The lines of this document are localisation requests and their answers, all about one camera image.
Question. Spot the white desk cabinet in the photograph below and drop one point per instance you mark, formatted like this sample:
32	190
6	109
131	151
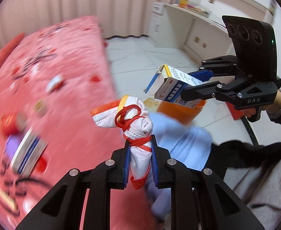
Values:
201	38

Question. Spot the yellow foam puzzle mat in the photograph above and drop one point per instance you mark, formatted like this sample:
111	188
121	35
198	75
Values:
152	104

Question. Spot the pink love blanket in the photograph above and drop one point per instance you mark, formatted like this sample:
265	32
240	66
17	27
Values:
74	49

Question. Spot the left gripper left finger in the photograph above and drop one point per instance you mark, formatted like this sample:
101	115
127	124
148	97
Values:
81	199

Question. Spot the purple ribbed cup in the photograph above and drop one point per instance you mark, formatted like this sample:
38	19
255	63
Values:
12	145

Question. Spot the red paper cup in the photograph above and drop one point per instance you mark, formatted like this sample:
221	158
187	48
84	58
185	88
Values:
12	124

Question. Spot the white orange face mask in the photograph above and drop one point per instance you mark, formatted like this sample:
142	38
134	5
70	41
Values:
132	117

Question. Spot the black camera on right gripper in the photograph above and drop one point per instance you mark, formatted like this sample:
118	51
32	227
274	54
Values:
255	46

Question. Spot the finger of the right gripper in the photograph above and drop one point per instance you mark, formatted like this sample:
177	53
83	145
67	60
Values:
204	91
202	75

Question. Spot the white plush toy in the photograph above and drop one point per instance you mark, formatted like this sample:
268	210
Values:
55	83

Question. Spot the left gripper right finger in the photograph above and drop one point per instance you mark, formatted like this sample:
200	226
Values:
199	199

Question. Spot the grey coat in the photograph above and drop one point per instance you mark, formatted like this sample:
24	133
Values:
260	190

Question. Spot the light blue trousers leg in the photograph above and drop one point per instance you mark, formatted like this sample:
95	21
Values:
187	144

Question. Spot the blue white medicine box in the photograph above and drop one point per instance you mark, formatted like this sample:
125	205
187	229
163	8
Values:
168	83

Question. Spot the blue striped medicine box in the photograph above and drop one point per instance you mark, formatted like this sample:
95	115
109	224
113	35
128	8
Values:
27	154

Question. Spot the orange trash bin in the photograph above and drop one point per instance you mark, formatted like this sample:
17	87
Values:
180	113

